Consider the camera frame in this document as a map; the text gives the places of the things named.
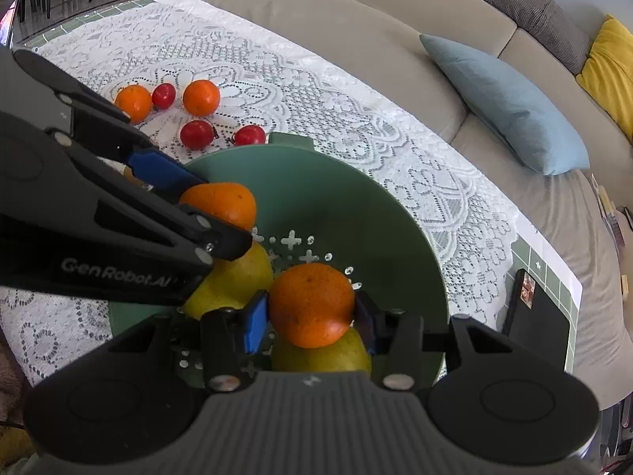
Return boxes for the orange mandarin back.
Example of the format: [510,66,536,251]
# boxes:
[182,80,220,117]

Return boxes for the white lace tablecloth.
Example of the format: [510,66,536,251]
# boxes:
[1,0,550,384]

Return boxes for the black notebook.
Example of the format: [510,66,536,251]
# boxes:
[502,269,570,370]

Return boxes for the red cherry tomato right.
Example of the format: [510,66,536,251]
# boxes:
[233,124,266,146]

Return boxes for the red cherry tomato front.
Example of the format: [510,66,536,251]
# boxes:
[179,120,216,150]

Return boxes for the light blue cushion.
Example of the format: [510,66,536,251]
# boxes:
[419,34,590,176]

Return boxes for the red cherry tomato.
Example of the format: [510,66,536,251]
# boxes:
[179,120,216,150]
[233,124,266,146]
[151,83,176,110]

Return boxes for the green grid table mat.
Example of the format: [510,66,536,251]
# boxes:
[506,236,583,373]

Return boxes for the beige sofa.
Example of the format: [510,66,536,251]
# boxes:
[157,0,633,412]

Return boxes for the orange mandarin small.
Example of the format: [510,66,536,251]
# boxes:
[179,182,258,232]

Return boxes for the red cherry tomato middle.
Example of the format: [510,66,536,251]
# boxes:
[151,83,176,110]

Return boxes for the large orange mandarin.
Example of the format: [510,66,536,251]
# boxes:
[268,263,355,348]

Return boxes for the green-yellow pear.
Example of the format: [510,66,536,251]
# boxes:
[271,328,372,374]

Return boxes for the green plastic colander bowl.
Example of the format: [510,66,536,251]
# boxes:
[107,134,449,393]

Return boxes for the books on sofa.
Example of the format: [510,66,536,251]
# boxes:
[589,174,633,304]

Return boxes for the grey cushion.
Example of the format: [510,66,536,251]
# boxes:
[484,0,591,75]

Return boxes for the yellow cushion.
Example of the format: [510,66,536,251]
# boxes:
[576,14,633,142]

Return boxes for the brown kiwi fruit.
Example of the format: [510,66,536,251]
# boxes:
[122,166,147,188]

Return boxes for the red-yellow apple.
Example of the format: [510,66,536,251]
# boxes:
[182,242,274,319]

